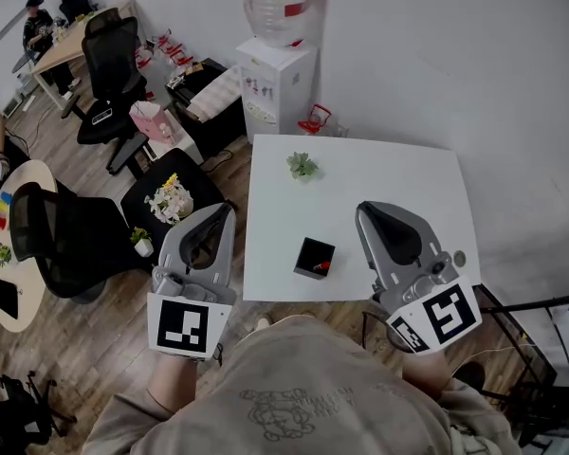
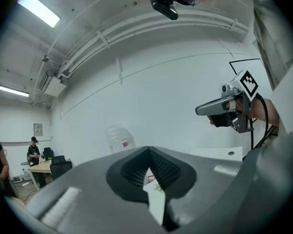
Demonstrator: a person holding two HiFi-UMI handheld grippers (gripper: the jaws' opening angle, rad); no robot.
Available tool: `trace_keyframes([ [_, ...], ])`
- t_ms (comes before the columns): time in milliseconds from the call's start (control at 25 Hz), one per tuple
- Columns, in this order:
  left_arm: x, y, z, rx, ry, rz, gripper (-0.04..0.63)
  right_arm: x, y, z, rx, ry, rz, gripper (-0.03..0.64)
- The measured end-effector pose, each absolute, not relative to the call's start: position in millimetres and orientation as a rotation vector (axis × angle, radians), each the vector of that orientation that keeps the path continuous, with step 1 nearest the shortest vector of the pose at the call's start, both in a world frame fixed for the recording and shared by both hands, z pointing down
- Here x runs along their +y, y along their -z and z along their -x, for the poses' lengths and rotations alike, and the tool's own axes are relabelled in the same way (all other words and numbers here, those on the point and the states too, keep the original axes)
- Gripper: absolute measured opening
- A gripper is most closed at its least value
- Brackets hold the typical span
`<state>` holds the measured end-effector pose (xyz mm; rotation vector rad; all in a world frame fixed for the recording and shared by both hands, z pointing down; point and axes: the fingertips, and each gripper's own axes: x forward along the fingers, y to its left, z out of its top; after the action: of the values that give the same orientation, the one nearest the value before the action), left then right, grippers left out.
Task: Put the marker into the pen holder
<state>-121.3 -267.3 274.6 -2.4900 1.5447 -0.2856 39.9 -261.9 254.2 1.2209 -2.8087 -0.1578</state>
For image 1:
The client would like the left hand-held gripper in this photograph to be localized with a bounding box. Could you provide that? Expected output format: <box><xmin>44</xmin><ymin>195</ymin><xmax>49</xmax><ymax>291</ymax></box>
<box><xmin>146</xmin><ymin>203</ymin><xmax>237</xmax><ymax>360</ymax></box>

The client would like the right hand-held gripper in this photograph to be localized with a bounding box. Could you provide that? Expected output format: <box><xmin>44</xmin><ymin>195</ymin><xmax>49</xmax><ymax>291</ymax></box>
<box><xmin>355</xmin><ymin>201</ymin><xmax>484</xmax><ymax>355</ymax></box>

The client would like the black square pen holder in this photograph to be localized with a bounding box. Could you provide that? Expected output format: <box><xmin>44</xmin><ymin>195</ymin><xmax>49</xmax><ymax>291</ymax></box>
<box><xmin>293</xmin><ymin>237</ymin><xmax>337</xmax><ymax>281</ymax></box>

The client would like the person's left forearm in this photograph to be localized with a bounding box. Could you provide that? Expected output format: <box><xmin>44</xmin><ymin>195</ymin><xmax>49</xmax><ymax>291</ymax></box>
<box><xmin>146</xmin><ymin>353</ymin><xmax>200</xmax><ymax>414</ymax></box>

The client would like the person's right forearm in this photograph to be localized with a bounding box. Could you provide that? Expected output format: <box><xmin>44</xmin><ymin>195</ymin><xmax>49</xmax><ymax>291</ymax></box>
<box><xmin>401</xmin><ymin>351</ymin><xmax>454</xmax><ymax>400</ymax></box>

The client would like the green plant in white pot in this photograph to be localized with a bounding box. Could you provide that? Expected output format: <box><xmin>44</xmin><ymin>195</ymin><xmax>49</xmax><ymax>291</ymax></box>
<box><xmin>130</xmin><ymin>227</ymin><xmax>155</xmax><ymax>259</ymax></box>

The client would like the white flower bouquet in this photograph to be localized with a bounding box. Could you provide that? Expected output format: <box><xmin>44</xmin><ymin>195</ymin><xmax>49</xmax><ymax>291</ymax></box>
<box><xmin>144</xmin><ymin>173</ymin><xmax>194</xmax><ymax>226</ymax></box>

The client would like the black padded office chair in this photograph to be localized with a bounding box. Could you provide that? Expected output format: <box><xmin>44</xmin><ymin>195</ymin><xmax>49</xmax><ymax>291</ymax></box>
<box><xmin>120</xmin><ymin>148</ymin><xmax>236</xmax><ymax>255</ymax></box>

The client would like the white rectangular table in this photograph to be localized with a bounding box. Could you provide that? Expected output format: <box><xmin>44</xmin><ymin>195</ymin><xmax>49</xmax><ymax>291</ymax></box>
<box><xmin>242</xmin><ymin>134</ymin><xmax>482</xmax><ymax>302</ymax></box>

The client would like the black mesh office chair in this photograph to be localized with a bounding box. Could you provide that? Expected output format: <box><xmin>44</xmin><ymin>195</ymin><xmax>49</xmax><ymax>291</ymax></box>
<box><xmin>9</xmin><ymin>181</ymin><xmax>156</xmax><ymax>305</ymax></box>

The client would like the black-framed whiteboard stand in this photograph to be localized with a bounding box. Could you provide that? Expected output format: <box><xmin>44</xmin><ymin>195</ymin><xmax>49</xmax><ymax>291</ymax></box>
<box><xmin>473</xmin><ymin>284</ymin><xmax>569</xmax><ymax>391</ymax></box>

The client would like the black low cabinet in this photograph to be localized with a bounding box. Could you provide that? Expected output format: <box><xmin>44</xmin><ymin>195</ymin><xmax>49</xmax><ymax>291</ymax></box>
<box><xmin>164</xmin><ymin>58</ymin><xmax>248</xmax><ymax>160</ymax></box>

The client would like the grey-green succulent plant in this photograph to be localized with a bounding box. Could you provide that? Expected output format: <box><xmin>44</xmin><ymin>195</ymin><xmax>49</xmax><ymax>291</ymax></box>
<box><xmin>286</xmin><ymin>152</ymin><xmax>320</xmax><ymax>181</ymax></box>

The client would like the pink paper bag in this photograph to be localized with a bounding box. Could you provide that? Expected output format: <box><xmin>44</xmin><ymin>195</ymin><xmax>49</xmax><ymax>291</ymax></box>
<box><xmin>129</xmin><ymin>100</ymin><xmax>172</xmax><ymax>142</ymax></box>

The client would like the white striped folded cloth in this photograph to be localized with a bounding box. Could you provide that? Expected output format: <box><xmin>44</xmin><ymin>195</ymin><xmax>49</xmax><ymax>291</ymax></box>
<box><xmin>188</xmin><ymin>66</ymin><xmax>243</xmax><ymax>123</ymax></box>

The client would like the person's beige printed shirt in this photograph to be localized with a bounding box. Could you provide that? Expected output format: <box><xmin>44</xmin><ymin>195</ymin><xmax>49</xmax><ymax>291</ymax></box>
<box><xmin>83</xmin><ymin>315</ymin><xmax>523</xmax><ymax>455</ymax></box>

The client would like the round wooden table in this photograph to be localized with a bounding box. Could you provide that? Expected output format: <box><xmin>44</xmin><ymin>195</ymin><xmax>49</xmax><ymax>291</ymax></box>
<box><xmin>0</xmin><ymin>159</ymin><xmax>58</xmax><ymax>334</ymax></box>

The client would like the white water dispenser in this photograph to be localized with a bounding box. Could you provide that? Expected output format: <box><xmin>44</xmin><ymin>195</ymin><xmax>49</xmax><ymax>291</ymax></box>
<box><xmin>235</xmin><ymin>37</ymin><xmax>319</xmax><ymax>144</ymax></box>

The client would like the black pouch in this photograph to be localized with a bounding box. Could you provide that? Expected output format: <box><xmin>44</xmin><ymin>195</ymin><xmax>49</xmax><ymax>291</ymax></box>
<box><xmin>0</xmin><ymin>278</ymin><xmax>20</xmax><ymax>320</ymax></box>

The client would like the pile of red-white items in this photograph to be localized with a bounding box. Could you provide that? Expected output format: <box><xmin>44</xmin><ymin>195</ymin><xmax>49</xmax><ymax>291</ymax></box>
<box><xmin>135</xmin><ymin>28</ymin><xmax>195</xmax><ymax>70</ymax></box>

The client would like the black high-back office chair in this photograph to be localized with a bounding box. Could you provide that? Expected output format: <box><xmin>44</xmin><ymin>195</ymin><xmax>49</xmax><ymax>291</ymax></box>
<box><xmin>61</xmin><ymin>7</ymin><xmax>156</xmax><ymax>175</ymax></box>

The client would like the wooden rectangular desk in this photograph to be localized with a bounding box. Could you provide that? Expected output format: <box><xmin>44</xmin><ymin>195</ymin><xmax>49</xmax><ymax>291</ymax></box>
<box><xmin>30</xmin><ymin>0</ymin><xmax>138</xmax><ymax>111</ymax></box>

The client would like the clear water bottle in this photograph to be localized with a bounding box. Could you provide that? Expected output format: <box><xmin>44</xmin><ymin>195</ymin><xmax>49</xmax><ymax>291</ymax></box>
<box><xmin>240</xmin><ymin>0</ymin><xmax>328</xmax><ymax>49</ymax></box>

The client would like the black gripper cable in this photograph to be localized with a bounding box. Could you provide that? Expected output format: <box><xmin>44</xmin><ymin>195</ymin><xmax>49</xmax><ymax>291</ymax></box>
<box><xmin>361</xmin><ymin>310</ymin><xmax>409</xmax><ymax>355</ymax></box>

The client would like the red wire basket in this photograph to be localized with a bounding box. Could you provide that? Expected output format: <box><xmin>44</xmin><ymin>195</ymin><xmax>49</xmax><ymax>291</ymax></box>
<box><xmin>297</xmin><ymin>103</ymin><xmax>333</xmax><ymax>136</ymax></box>

